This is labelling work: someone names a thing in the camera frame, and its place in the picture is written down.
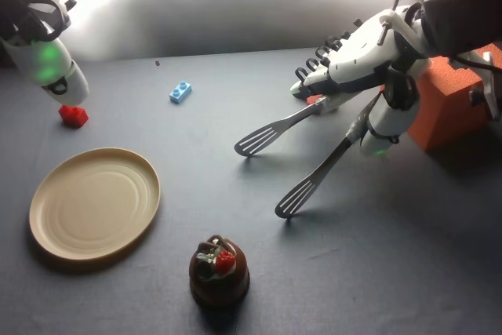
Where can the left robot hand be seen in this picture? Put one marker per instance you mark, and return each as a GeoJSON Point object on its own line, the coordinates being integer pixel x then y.
{"type": "Point", "coordinates": [47, 64]}

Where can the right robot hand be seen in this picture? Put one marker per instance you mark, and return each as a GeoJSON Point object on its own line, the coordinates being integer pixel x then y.
{"type": "Point", "coordinates": [364, 52]}

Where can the brown chocolate cupcake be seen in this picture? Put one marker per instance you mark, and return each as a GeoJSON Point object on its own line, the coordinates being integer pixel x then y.
{"type": "Point", "coordinates": [219, 276]}

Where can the beige round plate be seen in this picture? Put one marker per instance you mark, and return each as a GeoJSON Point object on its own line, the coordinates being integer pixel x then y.
{"type": "Point", "coordinates": [94, 205]}

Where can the red toy brick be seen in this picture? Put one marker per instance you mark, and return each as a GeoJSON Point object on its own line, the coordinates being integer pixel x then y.
{"type": "Point", "coordinates": [73, 116]}

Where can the red star block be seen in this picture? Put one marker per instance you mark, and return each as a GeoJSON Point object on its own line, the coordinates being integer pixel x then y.
{"type": "Point", "coordinates": [312, 99]}

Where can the orange textured box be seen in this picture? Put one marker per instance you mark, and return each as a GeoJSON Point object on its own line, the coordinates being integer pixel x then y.
{"type": "Point", "coordinates": [443, 115]}

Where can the light blue toy brick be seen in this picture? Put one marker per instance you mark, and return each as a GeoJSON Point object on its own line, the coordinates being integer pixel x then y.
{"type": "Point", "coordinates": [181, 92]}

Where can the grey table cloth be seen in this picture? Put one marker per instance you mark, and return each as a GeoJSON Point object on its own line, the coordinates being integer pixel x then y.
{"type": "Point", "coordinates": [235, 303]}

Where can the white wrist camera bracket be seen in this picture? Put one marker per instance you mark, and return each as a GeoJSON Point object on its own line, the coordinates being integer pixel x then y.
{"type": "Point", "coordinates": [495, 95]}

